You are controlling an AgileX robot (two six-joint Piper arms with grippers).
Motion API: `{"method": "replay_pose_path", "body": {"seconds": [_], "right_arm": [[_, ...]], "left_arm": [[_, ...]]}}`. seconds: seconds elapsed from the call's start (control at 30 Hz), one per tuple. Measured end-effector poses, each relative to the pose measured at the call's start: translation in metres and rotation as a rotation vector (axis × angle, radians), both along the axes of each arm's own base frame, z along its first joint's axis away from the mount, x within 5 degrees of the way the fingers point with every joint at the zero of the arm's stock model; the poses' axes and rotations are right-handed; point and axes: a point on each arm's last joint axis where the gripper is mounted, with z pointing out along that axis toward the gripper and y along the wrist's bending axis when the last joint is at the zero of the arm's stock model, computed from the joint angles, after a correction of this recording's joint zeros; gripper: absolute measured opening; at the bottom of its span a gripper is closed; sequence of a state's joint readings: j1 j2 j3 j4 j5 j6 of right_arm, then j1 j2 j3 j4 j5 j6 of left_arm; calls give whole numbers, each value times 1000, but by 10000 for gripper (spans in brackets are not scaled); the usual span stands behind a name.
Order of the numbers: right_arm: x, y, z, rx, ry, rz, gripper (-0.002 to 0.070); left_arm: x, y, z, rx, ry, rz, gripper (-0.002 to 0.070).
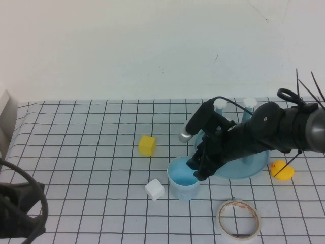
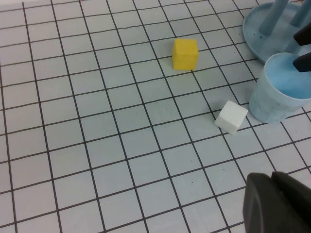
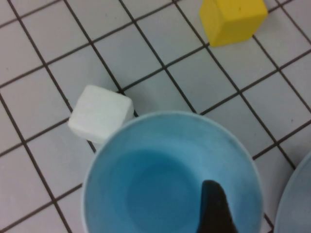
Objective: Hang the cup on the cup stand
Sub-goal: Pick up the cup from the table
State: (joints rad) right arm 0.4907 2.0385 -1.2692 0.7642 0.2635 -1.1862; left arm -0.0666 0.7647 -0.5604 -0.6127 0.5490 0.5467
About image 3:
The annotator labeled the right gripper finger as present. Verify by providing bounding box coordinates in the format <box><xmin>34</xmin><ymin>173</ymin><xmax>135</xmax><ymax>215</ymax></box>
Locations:
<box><xmin>198</xmin><ymin>179</ymin><xmax>241</xmax><ymax>233</ymax></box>

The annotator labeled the light blue plastic cup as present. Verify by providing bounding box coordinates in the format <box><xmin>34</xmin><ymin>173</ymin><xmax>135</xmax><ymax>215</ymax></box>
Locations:
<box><xmin>81</xmin><ymin>111</ymin><xmax>265</xmax><ymax>233</ymax></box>

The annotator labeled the blue cup stand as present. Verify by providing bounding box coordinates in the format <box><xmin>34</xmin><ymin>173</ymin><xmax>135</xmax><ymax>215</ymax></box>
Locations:
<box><xmin>274</xmin><ymin>151</ymin><xmax>311</xmax><ymax>233</ymax></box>

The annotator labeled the white cube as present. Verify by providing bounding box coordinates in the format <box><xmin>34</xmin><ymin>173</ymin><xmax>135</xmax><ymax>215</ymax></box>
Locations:
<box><xmin>68</xmin><ymin>84</ymin><xmax>135</xmax><ymax>144</ymax></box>

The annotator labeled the yellow block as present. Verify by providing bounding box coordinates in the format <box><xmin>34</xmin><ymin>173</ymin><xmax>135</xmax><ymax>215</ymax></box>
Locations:
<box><xmin>199</xmin><ymin>0</ymin><xmax>269</xmax><ymax>47</ymax></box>

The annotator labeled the white black-grid tablecloth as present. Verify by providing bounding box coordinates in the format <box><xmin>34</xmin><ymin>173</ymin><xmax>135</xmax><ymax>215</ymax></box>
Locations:
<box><xmin>0</xmin><ymin>0</ymin><xmax>311</xmax><ymax>233</ymax></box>

